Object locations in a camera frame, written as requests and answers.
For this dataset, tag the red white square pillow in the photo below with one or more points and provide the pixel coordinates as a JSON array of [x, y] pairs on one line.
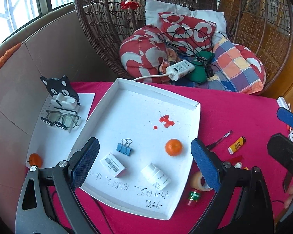
[[188, 33]]

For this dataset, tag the blue binder clip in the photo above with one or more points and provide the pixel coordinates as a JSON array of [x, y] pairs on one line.
[[125, 147]]

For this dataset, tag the orange cloth on sill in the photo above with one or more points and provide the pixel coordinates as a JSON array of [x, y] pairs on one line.
[[8, 54]]

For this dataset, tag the small tangerine on paper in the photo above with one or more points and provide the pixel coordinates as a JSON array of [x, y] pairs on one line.
[[35, 159]]

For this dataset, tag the black frame eyeglasses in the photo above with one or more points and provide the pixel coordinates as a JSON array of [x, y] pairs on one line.
[[62, 120]]

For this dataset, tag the pink tablecloth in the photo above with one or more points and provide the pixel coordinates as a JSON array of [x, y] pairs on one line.
[[253, 117]]

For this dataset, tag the black cat phone stand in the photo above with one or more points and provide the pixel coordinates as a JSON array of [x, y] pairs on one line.
[[64, 97]]

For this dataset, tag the person right hand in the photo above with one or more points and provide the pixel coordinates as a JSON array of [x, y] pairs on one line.
[[289, 199]]

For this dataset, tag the red white round cushion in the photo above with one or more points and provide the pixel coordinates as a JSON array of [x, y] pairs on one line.
[[144, 56]]

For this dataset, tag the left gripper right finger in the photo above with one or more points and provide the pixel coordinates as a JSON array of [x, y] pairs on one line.
[[253, 213]]

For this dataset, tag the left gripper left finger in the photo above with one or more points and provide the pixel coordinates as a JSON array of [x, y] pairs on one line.
[[35, 211]]

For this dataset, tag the small white medicine box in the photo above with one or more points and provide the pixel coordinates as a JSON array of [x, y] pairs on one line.
[[112, 165]]

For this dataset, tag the white paper sheet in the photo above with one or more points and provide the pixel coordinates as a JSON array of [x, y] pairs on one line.
[[53, 144]]

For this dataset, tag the green cloth bag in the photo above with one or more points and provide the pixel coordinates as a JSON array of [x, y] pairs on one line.
[[200, 62]]

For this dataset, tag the yellow lighter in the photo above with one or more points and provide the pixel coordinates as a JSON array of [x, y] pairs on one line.
[[236, 145]]

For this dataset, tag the white device box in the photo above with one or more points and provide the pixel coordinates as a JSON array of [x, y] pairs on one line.
[[282, 103]]

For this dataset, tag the plaid checkered cushion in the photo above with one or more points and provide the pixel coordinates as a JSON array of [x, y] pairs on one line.
[[235, 69]]

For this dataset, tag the masking tape roll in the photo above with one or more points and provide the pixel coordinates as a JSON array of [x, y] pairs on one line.
[[196, 182]]

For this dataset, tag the white pill bottle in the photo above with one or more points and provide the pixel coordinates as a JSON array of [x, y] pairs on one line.
[[155, 176]]

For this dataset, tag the orange tangerine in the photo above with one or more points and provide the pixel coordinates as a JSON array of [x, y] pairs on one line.
[[173, 147]]

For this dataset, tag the white square wireless pad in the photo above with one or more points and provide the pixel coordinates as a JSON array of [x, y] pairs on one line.
[[291, 135]]

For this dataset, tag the white cardboard tray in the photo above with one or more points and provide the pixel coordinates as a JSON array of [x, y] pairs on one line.
[[149, 116]]

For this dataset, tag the clear liquid medicine bottle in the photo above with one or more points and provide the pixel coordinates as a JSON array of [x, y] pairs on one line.
[[239, 165]]

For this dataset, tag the white power strip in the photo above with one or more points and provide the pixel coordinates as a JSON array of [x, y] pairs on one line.
[[173, 72]]

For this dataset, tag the black gel pen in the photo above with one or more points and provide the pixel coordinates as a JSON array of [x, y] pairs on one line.
[[211, 146]]

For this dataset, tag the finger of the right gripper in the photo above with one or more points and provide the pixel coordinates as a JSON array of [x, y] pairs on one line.
[[280, 148], [285, 116]]

